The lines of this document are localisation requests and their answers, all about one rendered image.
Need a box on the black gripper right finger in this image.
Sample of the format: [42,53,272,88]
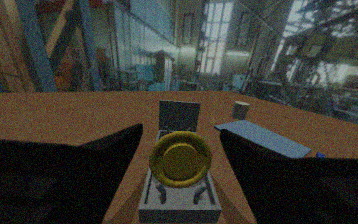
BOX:
[220,129,358,224]

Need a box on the grey cylinder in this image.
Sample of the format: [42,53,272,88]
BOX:
[231,101,249,120]

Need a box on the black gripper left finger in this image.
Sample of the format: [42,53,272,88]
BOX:
[0,123,143,224]

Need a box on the olive yellow round plate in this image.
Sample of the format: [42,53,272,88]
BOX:
[149,131,212,188]

